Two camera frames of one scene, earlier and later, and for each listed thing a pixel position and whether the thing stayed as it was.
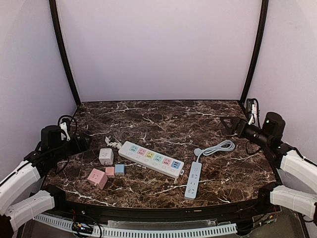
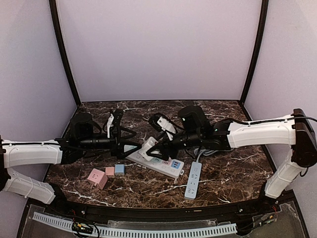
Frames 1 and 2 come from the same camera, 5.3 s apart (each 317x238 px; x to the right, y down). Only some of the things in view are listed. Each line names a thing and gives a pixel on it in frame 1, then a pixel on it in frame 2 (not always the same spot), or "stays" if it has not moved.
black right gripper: x=240 y=126 to x=167 y=148
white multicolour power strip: x=151 y=159 stays
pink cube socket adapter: x=98 y=177 stays
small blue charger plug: x=119 y=169 stays
